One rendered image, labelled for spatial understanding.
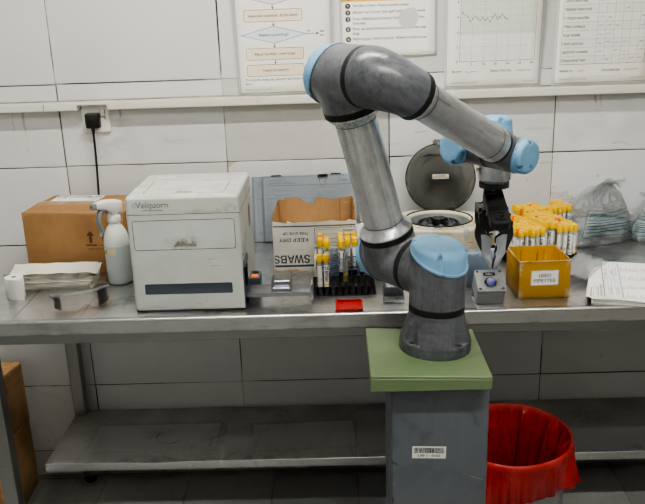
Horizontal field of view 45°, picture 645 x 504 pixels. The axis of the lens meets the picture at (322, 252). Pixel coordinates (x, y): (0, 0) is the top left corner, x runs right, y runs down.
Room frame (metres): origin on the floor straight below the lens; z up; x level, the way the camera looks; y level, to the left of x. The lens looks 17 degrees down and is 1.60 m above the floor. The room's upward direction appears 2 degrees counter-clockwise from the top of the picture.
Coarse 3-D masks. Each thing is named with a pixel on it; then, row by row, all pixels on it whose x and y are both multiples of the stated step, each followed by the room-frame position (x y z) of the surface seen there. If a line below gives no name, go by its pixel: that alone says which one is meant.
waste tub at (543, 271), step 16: (512, 256) 1.92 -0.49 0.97; (528, 256) 1.97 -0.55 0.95; (544, 256) 1.97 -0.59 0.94; (560, 256) 1.92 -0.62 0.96; (512, 272) 1.91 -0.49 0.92; (528, 272) 1.85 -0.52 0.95; (544, 272) 1.85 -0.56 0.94; (560, 272) 1.85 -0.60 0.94; (512, 288) 1.90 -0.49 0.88; (528, 288) 1.85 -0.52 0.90; (544, 288) 1.85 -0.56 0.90; (560, 288) 1.85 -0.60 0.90
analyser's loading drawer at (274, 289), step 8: (272, 280) 1.86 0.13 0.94; (280, 280) 1.90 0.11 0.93; (288, 280) 1.90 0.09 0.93; (312, 280) 1.87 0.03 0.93; (248, 288) 1.88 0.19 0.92; (256, 288) 1.88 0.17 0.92; (264, 288) 1.88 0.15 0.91; (272, 288) 1.85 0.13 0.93; (280, 288) 1.85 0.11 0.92; (288, 288) 1.85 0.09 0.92; (296, 288) 1.87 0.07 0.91; (304, 288) 1.87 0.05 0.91; (312, 288) 1.84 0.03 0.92; (248, 296) 1.85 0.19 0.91; (256, 296) 1.85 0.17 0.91; (264, 296) 1.85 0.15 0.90; (272, 296) 1.85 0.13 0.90; (280, 296) 1.85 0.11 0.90; (312, 296) 1.84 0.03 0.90
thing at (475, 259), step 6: (468, 252) 1.94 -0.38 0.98; (474, 252) 1.93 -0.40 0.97; (480, 252) 1.93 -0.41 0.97; (492, 252) 1.93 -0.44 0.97; (468, 258) 1.93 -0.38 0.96; (474, 258) 1.93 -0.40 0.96; (480, 258) 1.93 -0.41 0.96; (492, 258) 1.93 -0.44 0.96; (468, 264) 1.93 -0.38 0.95; (474, 264) 1.93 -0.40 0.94; (480, 264) 1.93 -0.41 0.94; (486, 264) 1.93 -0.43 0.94; (468, 270) 1.93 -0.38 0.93; (474, 270) 1.93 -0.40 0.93; (468, 276) 1.93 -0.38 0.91; (468, 282) 1.93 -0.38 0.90; (468, 288) 1.91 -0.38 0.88
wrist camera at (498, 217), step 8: (488, 192) 1.78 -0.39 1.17; (496, 192) 1.78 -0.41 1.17; (488, 200) 1.76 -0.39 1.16; (496, 200) 1.75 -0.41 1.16; (504, 200) 1.75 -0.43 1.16; (488, 208) 1.73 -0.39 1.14; (496, 208) 1.73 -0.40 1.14; (504, 208) 1.73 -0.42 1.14; (488, 216) 1.73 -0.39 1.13; (496, 216) 1.70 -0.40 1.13; (504, 216) 1.70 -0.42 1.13; (496, 224) 1.69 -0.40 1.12; (504, 224) 1.69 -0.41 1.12
